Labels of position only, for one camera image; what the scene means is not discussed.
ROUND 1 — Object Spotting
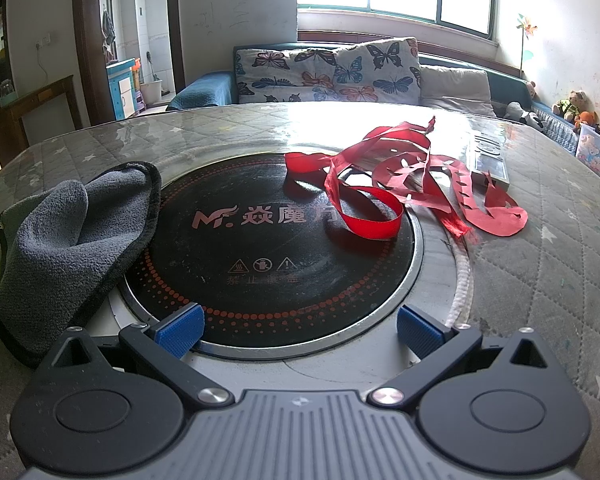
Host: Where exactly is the white bucket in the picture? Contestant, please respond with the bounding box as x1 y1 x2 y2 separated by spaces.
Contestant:
138 78 164 106

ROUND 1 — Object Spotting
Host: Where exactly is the butterfly print cushion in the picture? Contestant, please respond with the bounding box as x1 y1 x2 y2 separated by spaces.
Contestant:
233 37 422 106

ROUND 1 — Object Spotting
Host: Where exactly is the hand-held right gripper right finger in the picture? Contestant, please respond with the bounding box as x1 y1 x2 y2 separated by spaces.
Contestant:
367 305 551 408

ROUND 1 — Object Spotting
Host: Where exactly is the red paper cutout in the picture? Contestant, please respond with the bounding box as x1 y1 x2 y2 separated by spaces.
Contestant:
325 115 529 249

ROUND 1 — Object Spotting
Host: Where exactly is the red satin ribbon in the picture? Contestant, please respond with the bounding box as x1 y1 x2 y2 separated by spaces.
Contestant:
284 152 405 240

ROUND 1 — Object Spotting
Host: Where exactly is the orange plush toy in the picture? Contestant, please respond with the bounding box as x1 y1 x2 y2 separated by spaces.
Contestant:
574 110 599 134

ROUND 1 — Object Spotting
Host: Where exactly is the brown teddy bear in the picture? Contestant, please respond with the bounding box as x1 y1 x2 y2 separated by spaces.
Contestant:
552 89 589 122

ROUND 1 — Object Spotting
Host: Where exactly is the dark wooden side table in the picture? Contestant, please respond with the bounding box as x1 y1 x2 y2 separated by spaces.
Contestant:
0 74 84 177

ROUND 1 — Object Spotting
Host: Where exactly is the blue toy cabinet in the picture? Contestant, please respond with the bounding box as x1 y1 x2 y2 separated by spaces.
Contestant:
105 58 144 122

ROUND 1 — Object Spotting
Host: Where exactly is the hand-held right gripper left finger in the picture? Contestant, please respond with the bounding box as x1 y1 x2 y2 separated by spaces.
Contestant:
40 304 233 408

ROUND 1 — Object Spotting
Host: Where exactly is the grey quilted star table cover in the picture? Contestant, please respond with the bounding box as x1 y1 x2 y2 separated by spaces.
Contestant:
0 102 600 480

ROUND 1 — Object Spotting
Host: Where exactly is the grey remote control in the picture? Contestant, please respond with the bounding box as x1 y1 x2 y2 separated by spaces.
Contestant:
466 132 511 191

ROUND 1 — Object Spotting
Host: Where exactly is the colourful pinwheel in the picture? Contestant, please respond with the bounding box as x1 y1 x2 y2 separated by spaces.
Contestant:
514 12 539 79

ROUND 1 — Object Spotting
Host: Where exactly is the round black induction cooktop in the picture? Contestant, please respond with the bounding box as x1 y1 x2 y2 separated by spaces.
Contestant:
108 147 425 362

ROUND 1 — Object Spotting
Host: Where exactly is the blue sofa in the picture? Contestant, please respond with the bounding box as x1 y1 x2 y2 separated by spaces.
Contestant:
165 41 600 161

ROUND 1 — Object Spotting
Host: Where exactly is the beige cushion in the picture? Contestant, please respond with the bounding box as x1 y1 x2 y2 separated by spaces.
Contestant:
419 64 497 118

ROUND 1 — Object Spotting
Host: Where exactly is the dark wooden door frame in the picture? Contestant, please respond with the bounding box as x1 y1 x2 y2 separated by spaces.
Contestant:
72 0 187 127

